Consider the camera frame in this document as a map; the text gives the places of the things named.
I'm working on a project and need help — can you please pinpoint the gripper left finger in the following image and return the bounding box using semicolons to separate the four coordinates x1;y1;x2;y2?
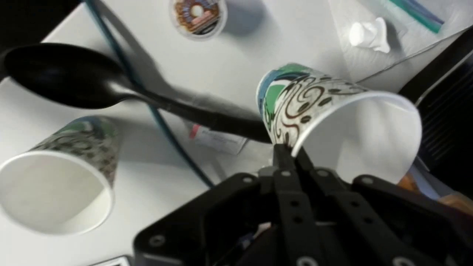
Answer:
133;144;326;266

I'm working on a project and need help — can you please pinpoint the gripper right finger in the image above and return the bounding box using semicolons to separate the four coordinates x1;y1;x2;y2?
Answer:
295;147;473;266

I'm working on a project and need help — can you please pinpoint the swirl print paper cup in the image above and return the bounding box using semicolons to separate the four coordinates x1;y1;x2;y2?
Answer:
256;63;423;185
0;116;120;236

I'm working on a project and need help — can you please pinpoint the orange packet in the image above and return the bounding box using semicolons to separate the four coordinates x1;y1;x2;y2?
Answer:
398;173;473;216

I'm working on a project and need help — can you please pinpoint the small white paper packet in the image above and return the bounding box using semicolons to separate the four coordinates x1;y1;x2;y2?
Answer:
188;122;248;155

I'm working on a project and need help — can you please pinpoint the white crumpled wrapper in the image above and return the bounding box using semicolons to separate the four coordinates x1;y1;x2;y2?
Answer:
349;17;392;54

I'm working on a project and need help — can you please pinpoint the clear plastic zip bag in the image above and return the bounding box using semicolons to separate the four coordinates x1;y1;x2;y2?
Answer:
328;0;473;82

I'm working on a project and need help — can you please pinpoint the coffee pod with printed lid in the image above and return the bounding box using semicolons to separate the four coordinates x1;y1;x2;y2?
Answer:
169;0;228;40

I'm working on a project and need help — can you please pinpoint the black plastic spoon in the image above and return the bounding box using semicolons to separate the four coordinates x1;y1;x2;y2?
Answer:
4;42;274;144

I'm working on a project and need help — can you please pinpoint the teal cable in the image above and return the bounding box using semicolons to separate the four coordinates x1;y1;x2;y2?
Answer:
84;0;215;188

